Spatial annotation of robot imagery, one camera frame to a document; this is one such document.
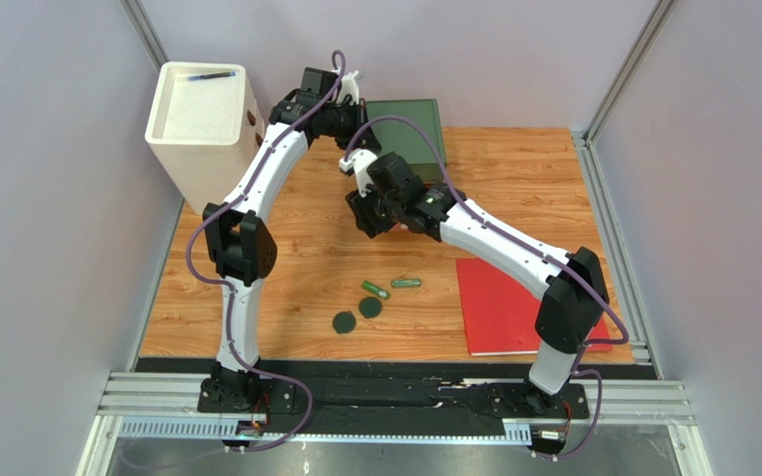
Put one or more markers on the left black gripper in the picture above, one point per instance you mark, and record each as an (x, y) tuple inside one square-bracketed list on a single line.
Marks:
[(360, 114)]

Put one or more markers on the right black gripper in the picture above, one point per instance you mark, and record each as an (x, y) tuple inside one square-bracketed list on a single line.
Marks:
[(364, 215)]

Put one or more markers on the red drawer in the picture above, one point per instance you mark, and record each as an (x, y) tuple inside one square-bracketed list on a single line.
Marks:
[(400, 227)]

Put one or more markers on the green top drawer unit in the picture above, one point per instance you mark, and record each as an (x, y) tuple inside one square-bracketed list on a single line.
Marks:
[(403, 140)]

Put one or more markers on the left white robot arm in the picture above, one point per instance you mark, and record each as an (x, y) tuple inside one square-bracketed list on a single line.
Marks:
[(237, 238)]

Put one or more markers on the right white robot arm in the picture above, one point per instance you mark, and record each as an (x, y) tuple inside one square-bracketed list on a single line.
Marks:
[(569, 285)]

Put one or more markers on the green tube left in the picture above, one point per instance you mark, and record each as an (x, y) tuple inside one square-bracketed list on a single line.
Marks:
[(375, 290)]

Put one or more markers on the green tube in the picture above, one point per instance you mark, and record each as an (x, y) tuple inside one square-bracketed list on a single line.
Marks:
[(406, 283), (375, 290)]

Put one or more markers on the green tube right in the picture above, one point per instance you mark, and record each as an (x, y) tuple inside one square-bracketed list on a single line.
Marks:
[(406, 283)]

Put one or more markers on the dark green disc right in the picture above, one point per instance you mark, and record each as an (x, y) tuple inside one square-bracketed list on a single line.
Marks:
[(370, 307)]

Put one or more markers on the dark green disc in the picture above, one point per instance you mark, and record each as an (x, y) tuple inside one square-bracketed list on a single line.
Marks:
[(344, 322), (370, 307)]

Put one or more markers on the dark green disc left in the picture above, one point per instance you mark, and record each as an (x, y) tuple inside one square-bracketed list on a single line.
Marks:
[(344, 322)]

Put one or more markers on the dark blue pen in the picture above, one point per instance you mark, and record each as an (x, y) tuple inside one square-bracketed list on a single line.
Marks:
[(211, 76)]

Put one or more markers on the red folder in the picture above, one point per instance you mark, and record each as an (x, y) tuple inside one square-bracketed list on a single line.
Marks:
[(498, 313)]

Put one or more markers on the white drawer cabinet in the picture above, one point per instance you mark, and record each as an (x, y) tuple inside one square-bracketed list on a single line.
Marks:
[(204, 133)]

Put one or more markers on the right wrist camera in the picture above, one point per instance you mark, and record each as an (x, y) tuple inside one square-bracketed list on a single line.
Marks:
[(356, 164)]

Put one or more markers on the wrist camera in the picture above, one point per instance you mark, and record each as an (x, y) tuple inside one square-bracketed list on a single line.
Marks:
[(356, 164), (349, 90)]

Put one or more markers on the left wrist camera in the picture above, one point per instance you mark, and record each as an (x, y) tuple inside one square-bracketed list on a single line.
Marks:
[(349, 90)]

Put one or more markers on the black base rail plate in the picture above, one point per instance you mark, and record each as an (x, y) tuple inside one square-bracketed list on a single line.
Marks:
[(379, 398)]

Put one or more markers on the aluminium frame rail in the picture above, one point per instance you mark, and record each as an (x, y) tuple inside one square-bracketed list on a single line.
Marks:
[(153, 405)]

